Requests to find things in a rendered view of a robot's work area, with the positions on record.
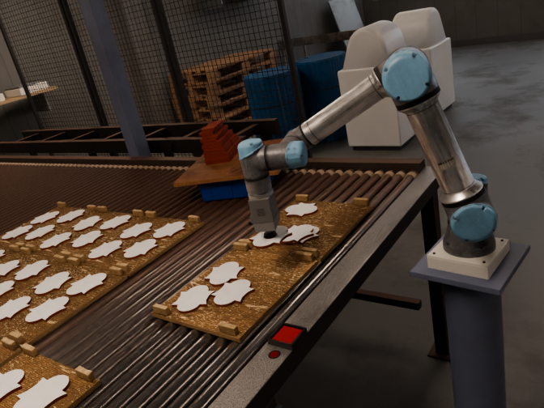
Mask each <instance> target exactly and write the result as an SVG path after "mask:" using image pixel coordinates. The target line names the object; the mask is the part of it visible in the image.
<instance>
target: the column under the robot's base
mask: <svg viewBox="0 0 544 408"><path fill-rule="evenodd" d="M443 239H444V235H443V236H442V237H441V238H440V239H439V240H438V241H437V242H436V243H435V245H434V246H433V247H432V248H431V249H430V250H429V251H428V252H427V253H426V254H425V255H424V257H423V258H422V259H421V260H420V261H419V262H418V263H417V264H416V265H415V266H414V268H413V269H412V270H411V271H410V276H411V277H415V278H421V279H425V280H429V281H433V282H437V283H443V284H444V301H445V309H446V318H447V327H448V344H449V353H450V361H451V370H452V379H453V396H454V406H453V408H507V406H506V387H505V368H504V332H503V313H502V295H501V294H502V292H503V291H504V289H505V287H506V286H507V285H508V283H509V281H510V280H511V278H512V276H513V275H514V274H515V273H516V271H517V269H518V268H519V266H520V265H521V263H522V262H523V260H524V259H525V257H526V255H527V254H528V252H529V251H530V245H529V244H520V243H514V242H510V250H509V251H508V253H507V254H506V256H505V257H504V259H503V260H502V261H501V262H500V264H499V266H498V267H497V268H496V270H495V272H494V273H493V274H492V276H491V277H490V278H489V279H484V278H476V277H472V276H468V275H463V274H456V273H452V272H448V271H443V270H436V269H432V268H428V265H427V255H428V254H429V253H430V252H431V251H432V250H433V249H434V248H435V247H436V246H437V245H438V244H439V243H440V242H441V241H442V240H443Z"/></svg>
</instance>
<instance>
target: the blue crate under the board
mask: <svg viewBox="0 0 544 408"><path fill-rule="evenodd" d="M199 187H200V190H201V194H202V199H203V201H204V202H206V201H214V200H222V199H229V198H243V197H248V192H247V189H246V185H245V181H244V179H240V180H233V181H220V182H213V183H206V184H199Z"/></svg>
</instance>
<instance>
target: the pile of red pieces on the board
mask: <svg viewBox="0 0 544 408"><path fill-rule="evenodd" d="M198 135H199V137H200V136H202V139H201V140H200V142H201V143H202V144H203V146H202V149H203V151H204V152H203V155H204V158H205V162H206V165H208V164H220V163H226V162H230V161H231V160H232V159H233V157H234V156H235V155H236V154H237V153H238V149H237V147H238V144H239V143H240V142H242V140H241V138H239V136H237V134H234V133H233V131H232V129H231V130H229V129H228V126H227V125H223V120H221V121H211V122H210V123H209V124H208V125H207V126H205V127H204V128H203V129H202V131H201V132H200V133H199V134H198Z"/></svg>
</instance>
